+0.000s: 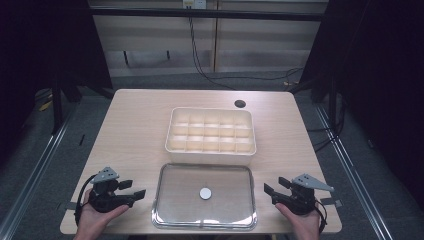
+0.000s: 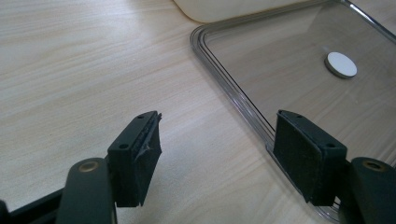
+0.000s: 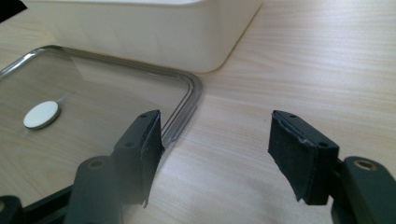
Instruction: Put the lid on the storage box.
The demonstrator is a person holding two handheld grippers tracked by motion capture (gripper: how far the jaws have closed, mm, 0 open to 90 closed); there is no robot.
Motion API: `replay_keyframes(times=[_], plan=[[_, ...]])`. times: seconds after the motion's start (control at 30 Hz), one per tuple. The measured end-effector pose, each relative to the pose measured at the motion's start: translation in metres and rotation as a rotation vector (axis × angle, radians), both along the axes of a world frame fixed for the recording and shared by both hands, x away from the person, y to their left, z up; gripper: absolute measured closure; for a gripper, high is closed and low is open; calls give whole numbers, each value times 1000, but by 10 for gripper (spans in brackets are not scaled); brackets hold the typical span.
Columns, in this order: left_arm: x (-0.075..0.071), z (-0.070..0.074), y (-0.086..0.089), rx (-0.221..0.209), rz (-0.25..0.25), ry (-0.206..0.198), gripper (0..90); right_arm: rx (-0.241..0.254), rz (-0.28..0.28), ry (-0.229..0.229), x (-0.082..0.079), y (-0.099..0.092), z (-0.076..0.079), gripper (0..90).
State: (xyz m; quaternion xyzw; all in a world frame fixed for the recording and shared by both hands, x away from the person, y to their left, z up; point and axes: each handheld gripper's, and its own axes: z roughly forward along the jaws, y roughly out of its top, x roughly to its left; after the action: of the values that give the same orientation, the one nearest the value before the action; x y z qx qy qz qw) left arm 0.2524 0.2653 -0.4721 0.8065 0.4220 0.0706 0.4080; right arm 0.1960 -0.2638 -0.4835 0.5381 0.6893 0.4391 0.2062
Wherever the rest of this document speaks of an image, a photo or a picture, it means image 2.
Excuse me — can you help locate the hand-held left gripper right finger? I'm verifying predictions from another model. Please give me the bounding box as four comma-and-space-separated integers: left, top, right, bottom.
272, 109, 348, 207

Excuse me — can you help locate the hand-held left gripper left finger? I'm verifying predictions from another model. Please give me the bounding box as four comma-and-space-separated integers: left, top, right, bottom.
106, 110, 163, 208

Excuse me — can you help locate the clear plastic lid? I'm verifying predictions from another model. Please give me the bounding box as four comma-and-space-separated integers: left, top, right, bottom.
190, 0, 396, 224

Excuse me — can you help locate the white round pad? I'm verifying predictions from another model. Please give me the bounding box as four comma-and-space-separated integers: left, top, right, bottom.
324, 51, 359, 79

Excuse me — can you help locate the white plastic container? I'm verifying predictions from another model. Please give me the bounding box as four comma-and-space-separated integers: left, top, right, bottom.
172, 0, 331, 24

